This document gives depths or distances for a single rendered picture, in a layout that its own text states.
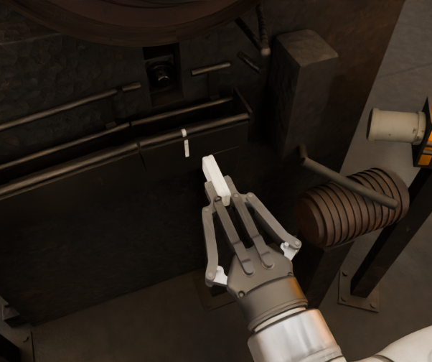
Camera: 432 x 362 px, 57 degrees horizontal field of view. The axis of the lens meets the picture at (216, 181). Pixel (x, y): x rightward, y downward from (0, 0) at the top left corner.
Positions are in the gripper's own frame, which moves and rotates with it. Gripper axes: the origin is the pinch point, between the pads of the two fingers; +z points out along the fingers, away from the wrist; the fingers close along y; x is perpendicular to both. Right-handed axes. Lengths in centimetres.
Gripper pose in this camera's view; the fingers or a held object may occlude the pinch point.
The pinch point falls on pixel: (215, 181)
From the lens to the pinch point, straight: 55.2
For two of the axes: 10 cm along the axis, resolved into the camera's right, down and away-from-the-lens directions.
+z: -3.6, -7.8, 5.1
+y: 9.3, -2.8, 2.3
